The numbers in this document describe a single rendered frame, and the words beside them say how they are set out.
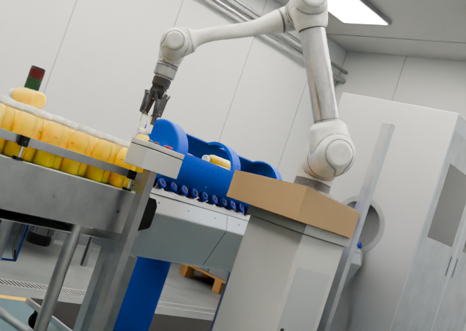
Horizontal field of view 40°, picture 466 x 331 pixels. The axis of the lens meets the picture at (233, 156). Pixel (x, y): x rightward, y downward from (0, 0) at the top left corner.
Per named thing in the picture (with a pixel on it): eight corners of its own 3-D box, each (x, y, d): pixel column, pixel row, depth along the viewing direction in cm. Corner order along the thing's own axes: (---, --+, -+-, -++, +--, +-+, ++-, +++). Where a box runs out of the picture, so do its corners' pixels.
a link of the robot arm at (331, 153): (348, 175, 262) (365, 172, 240) (309, 181, 260) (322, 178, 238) (319, -8, 267) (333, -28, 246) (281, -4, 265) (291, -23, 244)
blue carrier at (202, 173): (272, 221, 343) (290, 171, 344) (164, 188, 274) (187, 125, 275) (232, 205, 360) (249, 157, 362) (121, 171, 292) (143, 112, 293)
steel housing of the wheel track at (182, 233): (351, 295, 434) (367, 247, 436) (125, 258, 265) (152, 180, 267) (316, 281, 452) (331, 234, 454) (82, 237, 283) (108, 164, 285)
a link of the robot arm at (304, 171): (326, 189, 279) (341, 141, 282) (337, 187, 261) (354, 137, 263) (291, 177, 278) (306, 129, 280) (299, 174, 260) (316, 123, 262)
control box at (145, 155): (176, 180, 249) (185, 154, 250) (141, 168, 233) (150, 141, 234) (159, 173, 255) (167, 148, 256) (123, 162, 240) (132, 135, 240)
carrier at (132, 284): (124, 317, 367) (86, 314, 346) (174, 172, 372) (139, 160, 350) (157, 337, 349) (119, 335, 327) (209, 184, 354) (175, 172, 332)
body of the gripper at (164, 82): (175, 82, 265) (168, 103, 265) (161, 79, 271) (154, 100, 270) (164, 75, 259) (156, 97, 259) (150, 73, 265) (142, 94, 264)
